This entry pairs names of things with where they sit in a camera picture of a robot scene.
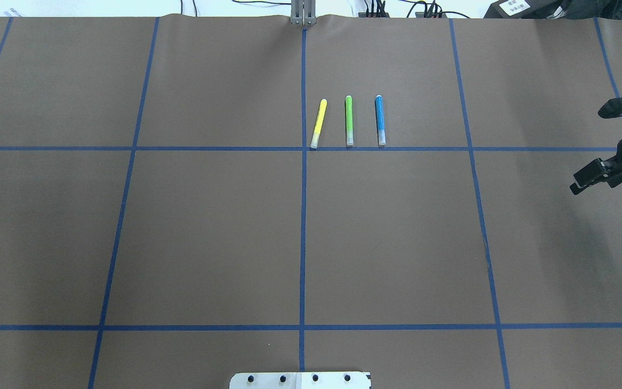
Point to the aluminium frame post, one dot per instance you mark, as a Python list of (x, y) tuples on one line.
[(303, 12)]

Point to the orange black electronics box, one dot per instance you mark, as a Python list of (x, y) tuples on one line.
[(373, 10)]

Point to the black label printer box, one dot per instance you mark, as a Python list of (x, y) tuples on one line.
[(523, 9)]

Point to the green highlighter pen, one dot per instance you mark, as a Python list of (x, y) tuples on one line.
[(349, 121)]

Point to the yellow highlighter pen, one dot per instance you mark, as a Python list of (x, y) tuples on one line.
[(318, 124)]

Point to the blue highlighter pen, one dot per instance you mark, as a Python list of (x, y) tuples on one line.
[(380, 118)]

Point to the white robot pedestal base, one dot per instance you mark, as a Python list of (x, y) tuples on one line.
[(322, 379)]

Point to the brown paper table cover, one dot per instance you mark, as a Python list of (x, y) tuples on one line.
[(164, 223)]

